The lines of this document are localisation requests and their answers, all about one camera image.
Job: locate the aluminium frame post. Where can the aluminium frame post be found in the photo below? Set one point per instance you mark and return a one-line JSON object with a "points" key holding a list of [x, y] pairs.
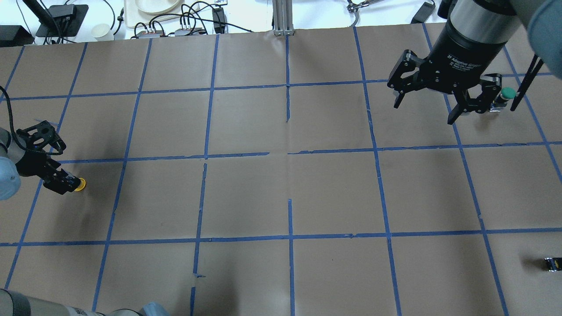
{"points": [[283, 18]]}

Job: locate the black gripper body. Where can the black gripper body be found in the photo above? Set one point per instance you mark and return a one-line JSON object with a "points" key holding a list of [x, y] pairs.
{"points": [[31, 163], [461, 55]]}

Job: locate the red push button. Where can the red push button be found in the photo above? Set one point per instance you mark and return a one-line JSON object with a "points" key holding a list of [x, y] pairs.
{"points": [[553, 264]]}

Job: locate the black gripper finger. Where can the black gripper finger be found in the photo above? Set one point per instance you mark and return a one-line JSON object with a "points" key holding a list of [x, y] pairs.
{"points": [[41, 138], [61, 182]]}

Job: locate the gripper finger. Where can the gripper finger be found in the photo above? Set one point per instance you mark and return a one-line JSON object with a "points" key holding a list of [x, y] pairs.
{"points": [[490, 98], [410, 73]]}

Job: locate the green push button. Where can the green push button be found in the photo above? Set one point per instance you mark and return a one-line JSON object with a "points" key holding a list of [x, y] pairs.
{"points": [[502, 100]]}

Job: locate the black power adapter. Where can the black power adapter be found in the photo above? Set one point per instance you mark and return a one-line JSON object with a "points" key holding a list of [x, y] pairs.
{"points": [[424, 12]]}

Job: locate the yellow push button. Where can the yellow push button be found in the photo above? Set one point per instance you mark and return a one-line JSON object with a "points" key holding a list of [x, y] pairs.
{"points": [[74, 183]]}

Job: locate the white paper cup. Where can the white paper cup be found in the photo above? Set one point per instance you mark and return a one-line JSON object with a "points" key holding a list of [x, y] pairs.
{"points": [[102, 32]]}

